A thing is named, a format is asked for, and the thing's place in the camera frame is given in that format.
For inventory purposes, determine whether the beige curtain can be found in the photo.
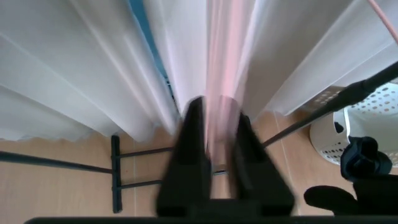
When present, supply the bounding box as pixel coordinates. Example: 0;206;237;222
0;0;181;142
142;0;398;125

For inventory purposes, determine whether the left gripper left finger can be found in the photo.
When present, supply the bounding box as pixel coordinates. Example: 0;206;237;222
156;96;213;218

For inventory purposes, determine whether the white laundry basket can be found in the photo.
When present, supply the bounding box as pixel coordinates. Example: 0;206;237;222
307;82;398;166

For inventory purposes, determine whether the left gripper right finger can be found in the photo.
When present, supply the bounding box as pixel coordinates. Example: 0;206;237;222
229;112;295;218

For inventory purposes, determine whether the black clothes rack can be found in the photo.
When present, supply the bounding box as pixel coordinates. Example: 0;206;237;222
0;61;398;215

